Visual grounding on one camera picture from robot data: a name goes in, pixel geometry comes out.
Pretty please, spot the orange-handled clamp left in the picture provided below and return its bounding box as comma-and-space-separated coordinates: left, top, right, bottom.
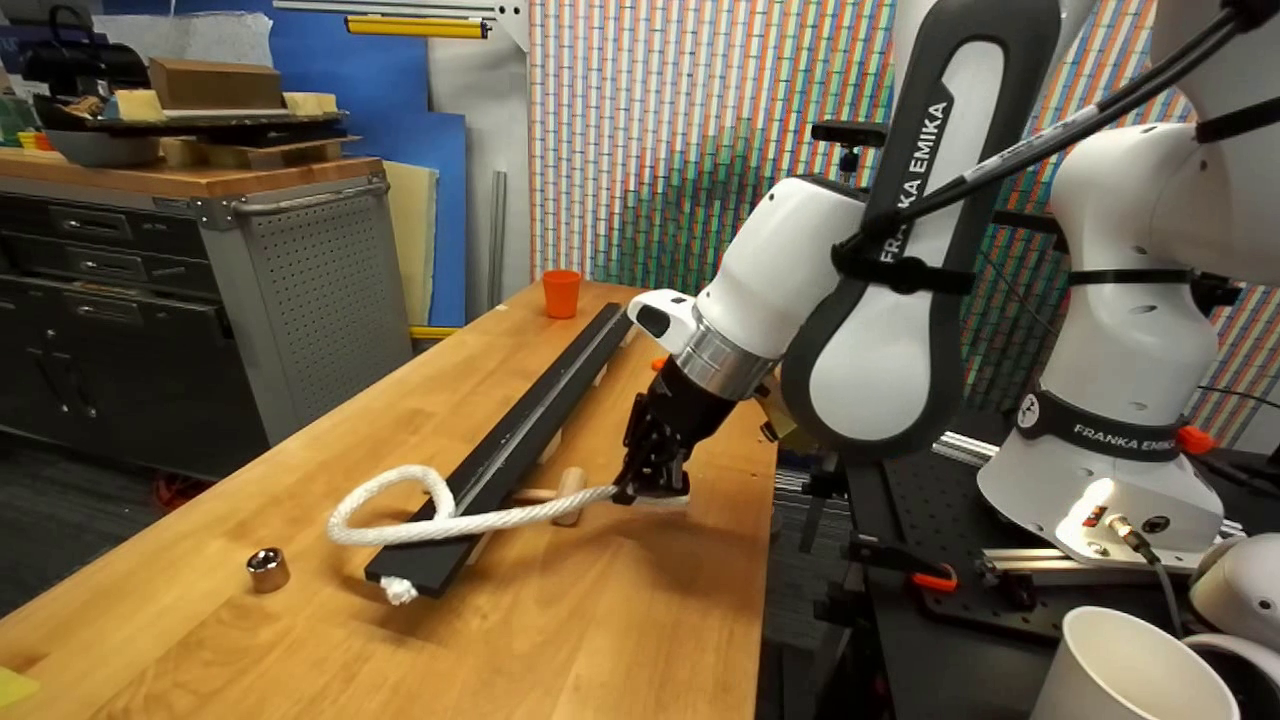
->
840, 532, 959, 598

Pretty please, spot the long black rail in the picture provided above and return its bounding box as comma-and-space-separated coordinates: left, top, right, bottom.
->
365, 306, 628, 603

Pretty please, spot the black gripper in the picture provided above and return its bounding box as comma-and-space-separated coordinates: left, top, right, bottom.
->
612, 360, 733, 507

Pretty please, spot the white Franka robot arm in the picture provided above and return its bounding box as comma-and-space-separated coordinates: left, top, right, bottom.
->
617, 0, 1280, 566

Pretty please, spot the grey perforated metal cabinet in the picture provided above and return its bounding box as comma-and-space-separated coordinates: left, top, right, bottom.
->
0, 153, 411, 479

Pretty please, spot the white braided rope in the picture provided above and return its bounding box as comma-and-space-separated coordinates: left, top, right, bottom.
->
322, 459, 692, 613

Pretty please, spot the orange plastic cup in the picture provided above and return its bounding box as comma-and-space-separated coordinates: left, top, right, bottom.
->
540, 267, 584, 321

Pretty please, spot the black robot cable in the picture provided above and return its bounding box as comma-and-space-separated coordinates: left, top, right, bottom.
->
833, 0, 1280, 301

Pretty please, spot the white paper cup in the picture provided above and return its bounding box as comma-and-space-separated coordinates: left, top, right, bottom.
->
1027, 603, 1240, 720

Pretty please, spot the small wooden mallet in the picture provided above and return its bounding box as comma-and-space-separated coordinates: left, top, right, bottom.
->
511, 467, 587, 530

